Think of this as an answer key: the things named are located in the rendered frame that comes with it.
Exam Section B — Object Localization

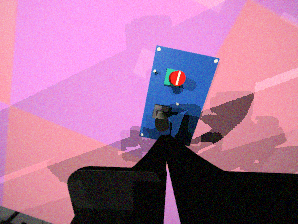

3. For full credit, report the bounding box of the blue circuit board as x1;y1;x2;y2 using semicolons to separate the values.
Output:
139;45;220;146

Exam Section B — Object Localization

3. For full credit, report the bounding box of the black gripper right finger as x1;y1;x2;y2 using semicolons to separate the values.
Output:
166;135;298;224

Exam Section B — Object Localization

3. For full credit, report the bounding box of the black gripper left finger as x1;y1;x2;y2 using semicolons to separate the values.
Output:
67;135;167;224

